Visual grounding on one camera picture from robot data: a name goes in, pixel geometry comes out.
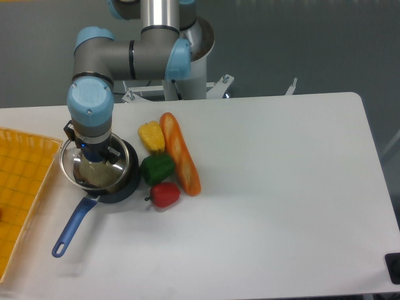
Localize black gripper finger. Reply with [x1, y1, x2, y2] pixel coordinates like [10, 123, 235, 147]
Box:
[63, 121, 76, 143]
[101, 148, 121, 164]

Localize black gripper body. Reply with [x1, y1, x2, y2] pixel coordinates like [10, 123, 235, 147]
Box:
[72, 121, 111, 163]

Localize glass lid blue knob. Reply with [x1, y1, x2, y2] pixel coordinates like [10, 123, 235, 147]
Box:
[59, 134, 131, 192]

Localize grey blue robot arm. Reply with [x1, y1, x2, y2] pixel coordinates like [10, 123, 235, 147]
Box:
[65, 1, 196, 164]

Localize wrapped bread slice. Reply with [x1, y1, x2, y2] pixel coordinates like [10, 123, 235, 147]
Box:
[72, 157, 126, 189]

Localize green bell pepper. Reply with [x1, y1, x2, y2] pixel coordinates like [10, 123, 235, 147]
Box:
[140, 154, 175, 186]

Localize yellow bell pepper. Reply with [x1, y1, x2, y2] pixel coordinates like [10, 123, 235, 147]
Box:
[137, 121, 165, 155]

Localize yellow woven basket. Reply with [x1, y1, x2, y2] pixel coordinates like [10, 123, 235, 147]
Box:
[1, 127, 63, 282]

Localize red bell pepper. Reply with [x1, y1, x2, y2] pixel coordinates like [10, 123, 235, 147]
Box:
[144, 182, 181, 209]

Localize orange baguette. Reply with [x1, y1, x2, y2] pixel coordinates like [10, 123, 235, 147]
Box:
[159, 112, 201, 197]

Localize black object table corner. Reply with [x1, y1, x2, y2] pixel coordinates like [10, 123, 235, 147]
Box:
[384, 252, 400, 285]

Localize black pan blue handle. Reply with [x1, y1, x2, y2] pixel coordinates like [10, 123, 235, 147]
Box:
[52, 139, 141, 258]

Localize white bracket right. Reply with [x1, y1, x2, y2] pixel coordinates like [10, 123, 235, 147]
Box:
[285, 77, 298, 96]

